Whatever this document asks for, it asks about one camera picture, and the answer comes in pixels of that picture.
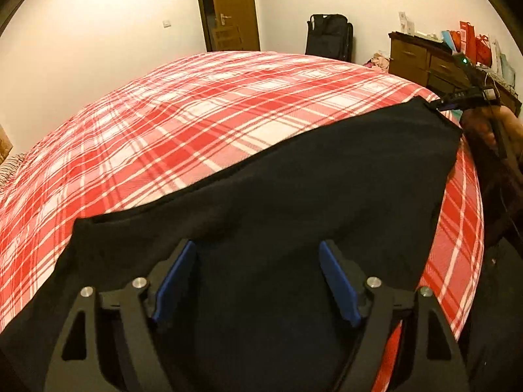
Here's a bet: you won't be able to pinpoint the person's right forearm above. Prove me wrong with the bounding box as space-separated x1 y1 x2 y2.
466 131 523 254

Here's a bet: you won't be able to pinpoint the white paper bag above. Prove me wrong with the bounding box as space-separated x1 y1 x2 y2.
490 41 503 75

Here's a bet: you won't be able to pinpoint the person's right hand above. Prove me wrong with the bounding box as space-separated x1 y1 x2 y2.
460 105 523 154

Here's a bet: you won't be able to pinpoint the person's dark clothing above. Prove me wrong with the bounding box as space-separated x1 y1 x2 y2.
460 235 523 392

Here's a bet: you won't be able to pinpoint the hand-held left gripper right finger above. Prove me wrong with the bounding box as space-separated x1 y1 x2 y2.
319 239 470 392

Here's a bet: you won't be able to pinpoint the pink clothes pile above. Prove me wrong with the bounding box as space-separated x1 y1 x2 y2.
363 51 392 73

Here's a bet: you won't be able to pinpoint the black pants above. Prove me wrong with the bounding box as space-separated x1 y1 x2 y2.
0 97 464 392

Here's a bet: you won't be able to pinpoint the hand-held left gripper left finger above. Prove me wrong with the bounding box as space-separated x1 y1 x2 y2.
43 239 201 392

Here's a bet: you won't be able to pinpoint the red plaid bed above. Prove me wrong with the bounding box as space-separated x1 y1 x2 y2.
0 51 487 388

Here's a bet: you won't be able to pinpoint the dark wooden dresser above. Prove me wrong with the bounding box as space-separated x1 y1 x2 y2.
387 31 522 116

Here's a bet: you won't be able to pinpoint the pale green paper bag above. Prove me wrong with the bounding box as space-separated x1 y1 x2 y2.
500 53 516 85

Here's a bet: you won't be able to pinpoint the striped pillow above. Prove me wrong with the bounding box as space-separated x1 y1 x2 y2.
0 152 27 191

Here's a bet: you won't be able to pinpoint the tall red paper bag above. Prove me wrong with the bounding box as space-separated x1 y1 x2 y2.
459 20 477 63

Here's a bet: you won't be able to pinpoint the brown wooden door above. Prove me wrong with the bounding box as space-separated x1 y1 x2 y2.
194 0 261 53

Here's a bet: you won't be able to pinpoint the black suitcase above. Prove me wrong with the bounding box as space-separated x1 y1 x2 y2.
306 13 354 63

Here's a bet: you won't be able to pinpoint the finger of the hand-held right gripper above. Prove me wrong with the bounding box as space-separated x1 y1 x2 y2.
427 87 497 112

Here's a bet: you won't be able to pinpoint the teal paper bag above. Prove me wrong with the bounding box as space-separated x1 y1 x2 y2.
441 30 462 52

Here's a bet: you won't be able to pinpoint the red bag with handles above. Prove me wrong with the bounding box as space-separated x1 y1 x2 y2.
475 34 491 66

